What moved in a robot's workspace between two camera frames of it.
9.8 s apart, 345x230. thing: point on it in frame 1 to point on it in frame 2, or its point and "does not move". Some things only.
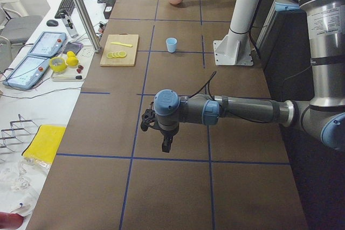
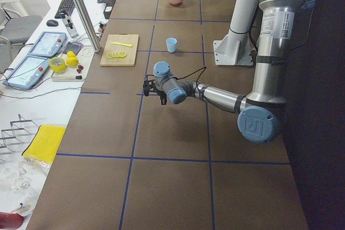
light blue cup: x=171 y=43 does not move
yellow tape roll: x=57 y=64 does not move
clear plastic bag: x=21 y=181 does not move
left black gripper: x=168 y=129 to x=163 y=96
